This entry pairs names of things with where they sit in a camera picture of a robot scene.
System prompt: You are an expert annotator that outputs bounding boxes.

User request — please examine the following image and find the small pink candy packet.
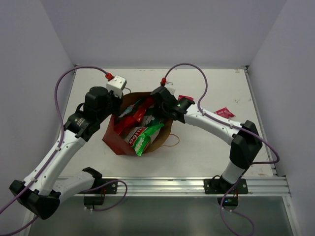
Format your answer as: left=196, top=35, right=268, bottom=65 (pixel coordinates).
left=178, top=95, right=194, bottom=101

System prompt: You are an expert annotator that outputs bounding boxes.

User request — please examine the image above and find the teal candy bag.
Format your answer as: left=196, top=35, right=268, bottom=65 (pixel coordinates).
left=118, top=98, right=144, bottom=119

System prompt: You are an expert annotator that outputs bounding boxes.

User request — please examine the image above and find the red fruit candy bag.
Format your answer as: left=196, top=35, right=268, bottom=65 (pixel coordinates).
left=114, top=97, right=154, bottom=134

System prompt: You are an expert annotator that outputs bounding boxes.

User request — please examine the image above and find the red paper bag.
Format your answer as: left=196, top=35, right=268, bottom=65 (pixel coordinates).
left=102, top=92, right=173, bottom=156

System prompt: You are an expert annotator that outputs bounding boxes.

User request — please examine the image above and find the green Chuba chips bag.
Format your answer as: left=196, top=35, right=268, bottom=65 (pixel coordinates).
left=124, top=123, right=164, bottom=156

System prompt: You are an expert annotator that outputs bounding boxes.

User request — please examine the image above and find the small red candy packet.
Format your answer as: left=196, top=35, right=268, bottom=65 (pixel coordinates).
left=214, top=107, right=235, bottom=119

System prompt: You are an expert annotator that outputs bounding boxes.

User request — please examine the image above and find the green white snack pack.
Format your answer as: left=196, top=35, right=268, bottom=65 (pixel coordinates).
left=141, top=108, right=161, bottom=127

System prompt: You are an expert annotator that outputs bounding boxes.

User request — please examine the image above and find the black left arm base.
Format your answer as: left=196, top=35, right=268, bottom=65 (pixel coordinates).
left=81, top=178, right=118, bottom=208

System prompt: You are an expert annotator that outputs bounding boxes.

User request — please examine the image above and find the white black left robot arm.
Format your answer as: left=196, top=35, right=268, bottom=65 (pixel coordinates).
left=9, top=87, right=123, bottom=220

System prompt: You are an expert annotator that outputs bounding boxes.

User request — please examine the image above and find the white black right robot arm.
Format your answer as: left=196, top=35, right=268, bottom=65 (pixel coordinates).
left=150, top=86, right=262, bottom=193

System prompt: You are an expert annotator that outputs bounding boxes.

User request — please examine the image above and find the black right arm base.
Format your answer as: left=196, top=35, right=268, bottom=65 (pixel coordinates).
left=203, top=175, right=249, bottom=209

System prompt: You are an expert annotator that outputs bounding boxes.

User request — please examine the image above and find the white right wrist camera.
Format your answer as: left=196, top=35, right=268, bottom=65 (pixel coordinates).
left=164, top=82, right=176, bottom=95

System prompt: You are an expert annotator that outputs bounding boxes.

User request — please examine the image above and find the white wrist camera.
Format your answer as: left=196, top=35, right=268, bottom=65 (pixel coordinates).
left=106, top=75, right=127, bottom=98
left=164, top=82, right=176, bottom=95

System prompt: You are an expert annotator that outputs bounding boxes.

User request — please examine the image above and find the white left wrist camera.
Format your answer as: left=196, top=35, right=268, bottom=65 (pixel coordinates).
left=106, top=75, right=127, bottom=98

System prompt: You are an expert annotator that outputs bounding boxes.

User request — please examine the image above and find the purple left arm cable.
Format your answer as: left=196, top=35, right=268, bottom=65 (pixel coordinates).
left=0, top=64, right=114, bottom=231

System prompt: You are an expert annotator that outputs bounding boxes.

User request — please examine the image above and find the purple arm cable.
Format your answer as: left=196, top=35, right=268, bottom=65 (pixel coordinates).
left=159, top=62, right=280, bottom=165
left=0, top=64, right=114, bottom=231

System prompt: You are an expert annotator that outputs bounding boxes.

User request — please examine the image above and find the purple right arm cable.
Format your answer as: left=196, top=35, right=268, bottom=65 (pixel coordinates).
left=159, top=62, right=280, bottom=165

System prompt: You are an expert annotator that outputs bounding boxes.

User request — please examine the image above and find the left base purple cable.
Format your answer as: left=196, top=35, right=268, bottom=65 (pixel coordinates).
left=85, top=178, right=128, bottom=212

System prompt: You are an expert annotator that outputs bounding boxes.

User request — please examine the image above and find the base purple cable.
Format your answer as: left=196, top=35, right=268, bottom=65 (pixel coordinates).
left=85, top=178, right=128, bottom=212
left=219, top=181, right=255, bottom=236

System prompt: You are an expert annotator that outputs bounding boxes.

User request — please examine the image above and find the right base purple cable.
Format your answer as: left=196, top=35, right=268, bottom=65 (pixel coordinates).
left=219, top=181, right=255, bottom=236

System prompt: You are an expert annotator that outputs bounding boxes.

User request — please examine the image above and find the aluminium rail frame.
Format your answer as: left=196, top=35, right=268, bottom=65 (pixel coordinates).
left=57, top=176, right=291, bottom=197

